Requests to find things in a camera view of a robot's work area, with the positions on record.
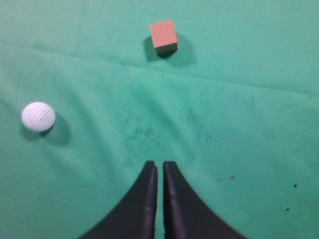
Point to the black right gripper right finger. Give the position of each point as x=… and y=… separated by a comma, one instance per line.
x=185, y=215

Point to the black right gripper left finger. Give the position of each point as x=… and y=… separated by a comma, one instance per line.
x=134, y=216

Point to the red cube block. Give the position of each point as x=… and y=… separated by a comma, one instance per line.
x=164, y=37

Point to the green table cloth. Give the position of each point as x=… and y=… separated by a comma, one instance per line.
x=236, y=107

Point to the white dimpled golf ball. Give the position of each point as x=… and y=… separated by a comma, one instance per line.
x=38, y=116

